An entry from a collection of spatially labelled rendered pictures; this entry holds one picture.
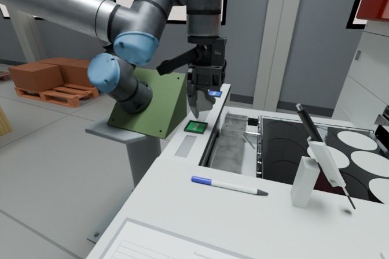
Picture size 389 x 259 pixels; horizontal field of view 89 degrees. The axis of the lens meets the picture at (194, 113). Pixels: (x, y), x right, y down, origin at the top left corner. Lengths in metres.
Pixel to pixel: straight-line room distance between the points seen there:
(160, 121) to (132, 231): 0.51
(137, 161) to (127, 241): 0.65
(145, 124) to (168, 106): 0.12
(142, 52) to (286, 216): 0.37
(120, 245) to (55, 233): 1.38
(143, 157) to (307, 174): 0.73
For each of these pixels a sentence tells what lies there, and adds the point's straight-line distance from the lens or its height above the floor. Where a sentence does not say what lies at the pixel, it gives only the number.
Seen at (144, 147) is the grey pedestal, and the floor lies 0.72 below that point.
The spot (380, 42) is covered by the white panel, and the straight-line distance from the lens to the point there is 1.05.
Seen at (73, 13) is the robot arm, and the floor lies 1.25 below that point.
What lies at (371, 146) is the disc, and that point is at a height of 0.90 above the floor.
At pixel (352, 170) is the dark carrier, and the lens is 0.65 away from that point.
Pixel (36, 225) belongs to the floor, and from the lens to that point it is 1.82.
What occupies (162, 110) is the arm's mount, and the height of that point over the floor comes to 0.90.
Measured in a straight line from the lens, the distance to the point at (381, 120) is 0.91.
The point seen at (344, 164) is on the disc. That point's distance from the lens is 0.66.
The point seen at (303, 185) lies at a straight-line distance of 0.37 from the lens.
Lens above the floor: 1.26
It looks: 28 degrees down
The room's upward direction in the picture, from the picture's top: straight up
